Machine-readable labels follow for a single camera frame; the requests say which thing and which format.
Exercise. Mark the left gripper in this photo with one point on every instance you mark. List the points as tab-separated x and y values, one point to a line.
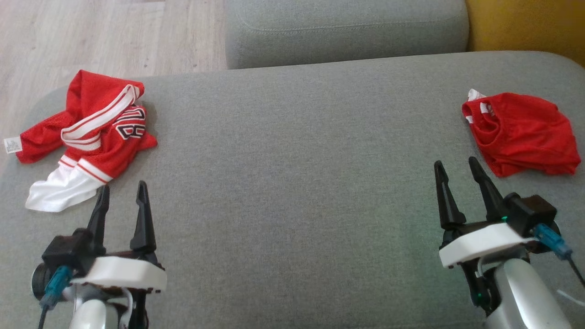
123	273

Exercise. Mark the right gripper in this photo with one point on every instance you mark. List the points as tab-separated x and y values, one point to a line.
484	242

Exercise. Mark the red basketball shorts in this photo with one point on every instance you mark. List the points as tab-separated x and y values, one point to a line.
525	132

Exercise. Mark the red basketball jersey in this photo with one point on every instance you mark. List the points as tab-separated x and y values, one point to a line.
100	132

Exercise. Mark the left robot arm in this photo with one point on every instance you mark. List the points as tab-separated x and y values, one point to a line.
91	317

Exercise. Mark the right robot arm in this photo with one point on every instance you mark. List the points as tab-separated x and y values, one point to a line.
525	297

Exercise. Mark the large grey sofa seat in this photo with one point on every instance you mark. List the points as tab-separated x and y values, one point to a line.
297	183

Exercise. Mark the yellow sofa backrest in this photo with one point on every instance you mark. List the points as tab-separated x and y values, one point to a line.
525	23

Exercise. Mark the small grey sofa cushion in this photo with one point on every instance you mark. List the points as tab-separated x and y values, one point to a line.
347	32

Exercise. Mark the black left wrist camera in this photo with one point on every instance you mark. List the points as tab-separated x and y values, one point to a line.
68	251

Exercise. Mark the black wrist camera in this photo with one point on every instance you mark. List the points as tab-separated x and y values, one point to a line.
532	212
68	251

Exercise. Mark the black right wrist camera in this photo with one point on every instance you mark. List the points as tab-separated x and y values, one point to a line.
532	212

